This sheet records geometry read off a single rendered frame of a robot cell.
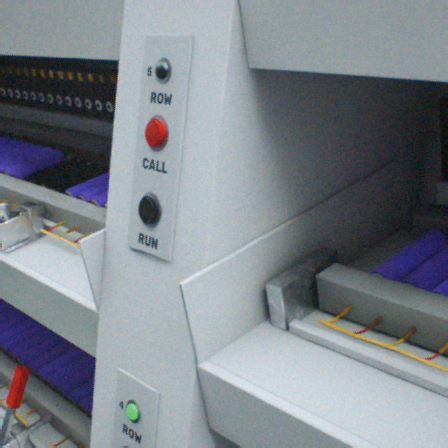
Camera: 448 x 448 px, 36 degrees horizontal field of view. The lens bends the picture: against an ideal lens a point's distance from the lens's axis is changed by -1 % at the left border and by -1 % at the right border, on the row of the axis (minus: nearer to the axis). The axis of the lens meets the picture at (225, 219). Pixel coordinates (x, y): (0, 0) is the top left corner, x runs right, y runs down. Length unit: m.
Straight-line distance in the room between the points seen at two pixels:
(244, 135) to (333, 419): 0.15
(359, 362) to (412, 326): 0.03
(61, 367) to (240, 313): 0.37
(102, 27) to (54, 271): 0.18
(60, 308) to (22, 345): 0.28
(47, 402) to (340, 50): 0.46
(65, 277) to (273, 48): 0.24
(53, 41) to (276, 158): 0.21
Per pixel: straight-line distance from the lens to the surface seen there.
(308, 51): 0.34
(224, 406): 0.38
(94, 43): 0.48
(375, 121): 0.46
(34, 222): 0.59
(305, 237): 0.41
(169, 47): 0.39
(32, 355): 0.76
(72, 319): 0.49
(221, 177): 0.36
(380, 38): 0.31
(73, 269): 0.52
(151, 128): 0.39
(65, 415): 0.65
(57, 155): 0.74
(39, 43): 0.54
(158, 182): 0.39
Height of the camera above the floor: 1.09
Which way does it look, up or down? 10 degrees down
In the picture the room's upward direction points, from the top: 6 degrees clockwise
